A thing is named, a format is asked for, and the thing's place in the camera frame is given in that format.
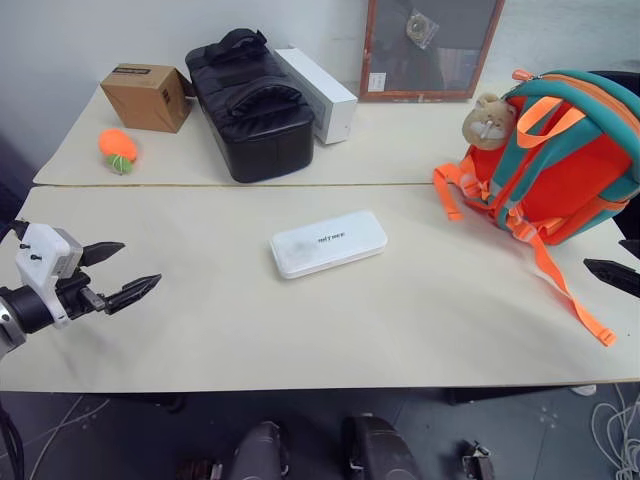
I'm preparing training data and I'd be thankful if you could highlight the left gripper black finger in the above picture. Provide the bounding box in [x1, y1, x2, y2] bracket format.
[103, 272, 163, 316]
[81, 241, 127, 269]

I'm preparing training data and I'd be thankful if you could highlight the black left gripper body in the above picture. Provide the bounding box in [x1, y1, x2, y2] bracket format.
[54, 268, 110, 321]

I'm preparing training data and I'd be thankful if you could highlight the orange and teal backpack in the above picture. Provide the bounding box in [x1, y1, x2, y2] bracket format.
[432, 69, 640, 348]

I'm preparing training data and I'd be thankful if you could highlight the white case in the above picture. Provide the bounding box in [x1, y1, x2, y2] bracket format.
[268, 209, 389, 282]

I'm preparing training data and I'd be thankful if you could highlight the orange plush carrot toy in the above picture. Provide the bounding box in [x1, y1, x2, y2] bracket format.
[97, 128, 139, 176]

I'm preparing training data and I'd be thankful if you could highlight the brown cardboard box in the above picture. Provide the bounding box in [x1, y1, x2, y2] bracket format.
[99, 62, 192, 135]

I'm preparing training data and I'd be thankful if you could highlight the dark rounded robot leg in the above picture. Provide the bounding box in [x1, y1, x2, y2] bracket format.
[340, 413, 417, 480]
[230, 420, 292, 480]

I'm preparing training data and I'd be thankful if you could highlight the black padded carry bag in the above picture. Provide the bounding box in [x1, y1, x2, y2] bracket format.
[184, 28, 316, 184]

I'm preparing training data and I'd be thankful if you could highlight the white oblong box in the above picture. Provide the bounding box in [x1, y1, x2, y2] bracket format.
[273, 47, 359, 147]

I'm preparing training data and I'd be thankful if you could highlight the wooden framed dark board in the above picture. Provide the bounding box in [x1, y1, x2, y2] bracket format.
[359, 0, 507, 104]

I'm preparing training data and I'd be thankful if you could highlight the small bagged round item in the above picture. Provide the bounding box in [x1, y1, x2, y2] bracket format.
[404, 8, 437, 50]

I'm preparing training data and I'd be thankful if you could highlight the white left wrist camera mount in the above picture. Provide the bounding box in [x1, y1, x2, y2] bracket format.
[14, 222, 84, 331]

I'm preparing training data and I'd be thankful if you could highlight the white floor cable bundle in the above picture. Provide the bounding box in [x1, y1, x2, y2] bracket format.
[591, 383, 640, 480]

